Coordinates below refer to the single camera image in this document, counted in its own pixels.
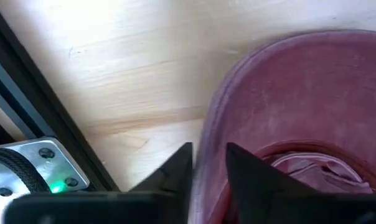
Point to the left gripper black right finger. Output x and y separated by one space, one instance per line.
247 177

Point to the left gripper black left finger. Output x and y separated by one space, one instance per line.
178 174

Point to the maroon cap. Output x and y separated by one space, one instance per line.
300 102

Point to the silver metal plate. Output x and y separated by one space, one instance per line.
60 165

